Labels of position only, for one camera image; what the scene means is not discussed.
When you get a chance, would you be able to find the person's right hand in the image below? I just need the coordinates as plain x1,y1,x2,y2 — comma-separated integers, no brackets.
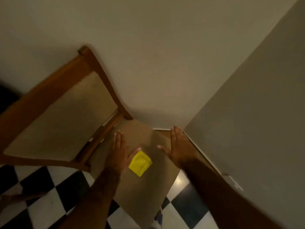
157,126,198,170

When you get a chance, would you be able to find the person's left forearm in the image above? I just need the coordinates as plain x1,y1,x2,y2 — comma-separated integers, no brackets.
56,166,121,229

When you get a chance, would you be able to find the yellow cloth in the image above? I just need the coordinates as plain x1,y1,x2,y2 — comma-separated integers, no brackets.
128,150,153,177

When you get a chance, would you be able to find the person's left hand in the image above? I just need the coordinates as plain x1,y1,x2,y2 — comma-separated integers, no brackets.
105,130,142,175

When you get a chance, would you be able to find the wooden chair with beige upholstery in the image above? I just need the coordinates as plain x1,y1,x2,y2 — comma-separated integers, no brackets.
0,45,181,229

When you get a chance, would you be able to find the person's right forearm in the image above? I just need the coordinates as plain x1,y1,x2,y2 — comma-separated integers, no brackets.
180,156,284,229

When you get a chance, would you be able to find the white baseboard trim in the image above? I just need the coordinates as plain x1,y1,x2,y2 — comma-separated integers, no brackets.
152,128,243,191

